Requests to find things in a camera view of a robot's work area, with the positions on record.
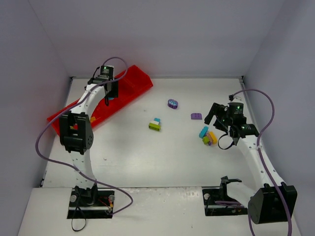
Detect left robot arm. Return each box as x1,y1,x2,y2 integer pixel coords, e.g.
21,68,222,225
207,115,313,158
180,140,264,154
59,65,118,195

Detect purple round lego piece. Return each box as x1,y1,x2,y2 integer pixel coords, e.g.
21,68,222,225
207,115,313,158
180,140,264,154
167,99,178,109

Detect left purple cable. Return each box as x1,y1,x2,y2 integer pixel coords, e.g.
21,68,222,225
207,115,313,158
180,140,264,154
35,57,134,214

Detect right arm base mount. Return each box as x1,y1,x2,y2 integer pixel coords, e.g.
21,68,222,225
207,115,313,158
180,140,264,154
202,176,248,216

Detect long green lego brick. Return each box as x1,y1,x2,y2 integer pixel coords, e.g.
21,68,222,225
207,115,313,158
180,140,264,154
148,122,161,131

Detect black cable loop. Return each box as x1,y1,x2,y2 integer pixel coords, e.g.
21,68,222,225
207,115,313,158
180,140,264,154
71,206,87,233

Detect green lego in pile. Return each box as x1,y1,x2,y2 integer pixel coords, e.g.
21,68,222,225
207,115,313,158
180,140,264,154
202,136,210,145

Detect pink lego in pile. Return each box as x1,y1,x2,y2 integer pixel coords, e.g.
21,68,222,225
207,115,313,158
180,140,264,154
206,133,213,146

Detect turquoise lego in pile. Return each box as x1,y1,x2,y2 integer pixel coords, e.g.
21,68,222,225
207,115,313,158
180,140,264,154
199,126,209,139

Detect purple lego brick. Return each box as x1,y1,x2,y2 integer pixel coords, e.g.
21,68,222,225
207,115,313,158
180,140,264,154
190,113,202,120

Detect purple cable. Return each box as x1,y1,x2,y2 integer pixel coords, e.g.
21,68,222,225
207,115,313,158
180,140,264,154
35,57,134,214
228,88,293,236

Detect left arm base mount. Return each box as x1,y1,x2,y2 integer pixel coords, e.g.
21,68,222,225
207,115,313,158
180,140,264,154
67,188,115,219

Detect red compartment tray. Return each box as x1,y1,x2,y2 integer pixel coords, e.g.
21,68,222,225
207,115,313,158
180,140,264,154
46,64,154,137

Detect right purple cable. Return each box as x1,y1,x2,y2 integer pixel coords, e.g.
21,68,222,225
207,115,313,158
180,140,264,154
228,88,293,236

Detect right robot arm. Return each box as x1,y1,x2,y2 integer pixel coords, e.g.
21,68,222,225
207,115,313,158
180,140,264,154
204,102,297,224

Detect yellow lego in pile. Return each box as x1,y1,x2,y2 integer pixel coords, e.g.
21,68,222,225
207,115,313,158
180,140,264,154
209,131,218,145

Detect white curved lego brick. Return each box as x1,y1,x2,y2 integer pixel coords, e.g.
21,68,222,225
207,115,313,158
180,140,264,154
150,120,160,126

